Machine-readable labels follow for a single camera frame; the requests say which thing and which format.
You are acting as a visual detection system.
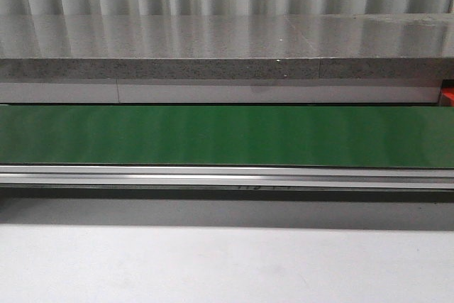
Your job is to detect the grey stone counter slab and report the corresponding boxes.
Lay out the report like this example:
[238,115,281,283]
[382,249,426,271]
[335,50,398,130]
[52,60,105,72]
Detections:
[0,13,454,105]

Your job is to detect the green conveyor belt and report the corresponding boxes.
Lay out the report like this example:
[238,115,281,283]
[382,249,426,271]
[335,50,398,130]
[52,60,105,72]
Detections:
[1,105,453,168]

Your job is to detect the red box at right edge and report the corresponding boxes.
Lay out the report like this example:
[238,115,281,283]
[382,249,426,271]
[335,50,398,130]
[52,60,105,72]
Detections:
[439,87,454,107]

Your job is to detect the aluminium conveyor side rail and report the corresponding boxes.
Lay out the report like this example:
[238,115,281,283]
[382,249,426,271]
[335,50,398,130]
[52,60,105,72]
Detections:
[1,165,453,190]

